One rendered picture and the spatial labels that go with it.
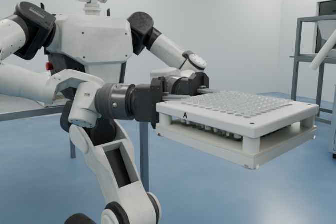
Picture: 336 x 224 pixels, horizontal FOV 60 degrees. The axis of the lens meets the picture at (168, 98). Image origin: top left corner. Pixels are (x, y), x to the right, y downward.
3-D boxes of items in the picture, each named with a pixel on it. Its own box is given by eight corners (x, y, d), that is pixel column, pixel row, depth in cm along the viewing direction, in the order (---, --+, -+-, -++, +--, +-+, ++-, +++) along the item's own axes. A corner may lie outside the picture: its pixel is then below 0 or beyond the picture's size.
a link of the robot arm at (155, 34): (146, 59, 123) (121, 40, 124) (157, 48, 128) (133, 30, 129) (153, 41, 114) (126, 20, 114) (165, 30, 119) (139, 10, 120)
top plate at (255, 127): (319, 114, 61) (320, 104, 61) (254, 140, 45) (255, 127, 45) (225, 97, 79) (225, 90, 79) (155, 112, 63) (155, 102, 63)
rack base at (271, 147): (316, 136, 62) (317, 125, 62) (253, 170, 46) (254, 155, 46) (224, 115, 80) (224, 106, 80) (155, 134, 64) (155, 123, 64)
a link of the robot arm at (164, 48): (193, 84, 125) (153, 53, 127) (211, 61, 119) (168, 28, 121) (186, 93, 115) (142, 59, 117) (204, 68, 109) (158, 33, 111)
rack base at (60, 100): (94, 101, 151) (94, 96, 150) (44, 107, 137) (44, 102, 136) (78, 94, 170) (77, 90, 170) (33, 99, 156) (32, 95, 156)
